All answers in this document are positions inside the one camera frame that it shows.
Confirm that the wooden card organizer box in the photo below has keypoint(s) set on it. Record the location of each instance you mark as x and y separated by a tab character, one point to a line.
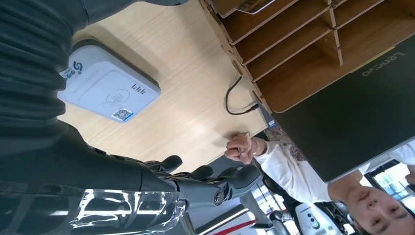
291	48

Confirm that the grey kiosk stand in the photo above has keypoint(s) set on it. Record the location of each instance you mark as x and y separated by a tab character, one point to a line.
256	211

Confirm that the grey laptop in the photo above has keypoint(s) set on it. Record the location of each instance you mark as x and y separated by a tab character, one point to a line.
350	123

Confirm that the person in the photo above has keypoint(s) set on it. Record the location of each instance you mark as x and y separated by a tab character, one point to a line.
291	172

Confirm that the grey card reader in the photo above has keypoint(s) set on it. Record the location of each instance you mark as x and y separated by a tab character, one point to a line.
107	87

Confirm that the red barrier belt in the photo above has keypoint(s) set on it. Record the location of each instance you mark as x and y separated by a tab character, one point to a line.
233	227

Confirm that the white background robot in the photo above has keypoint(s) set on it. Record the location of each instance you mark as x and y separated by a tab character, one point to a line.
311	220

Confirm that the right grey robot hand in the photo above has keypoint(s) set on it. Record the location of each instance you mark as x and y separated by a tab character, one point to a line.
81	181

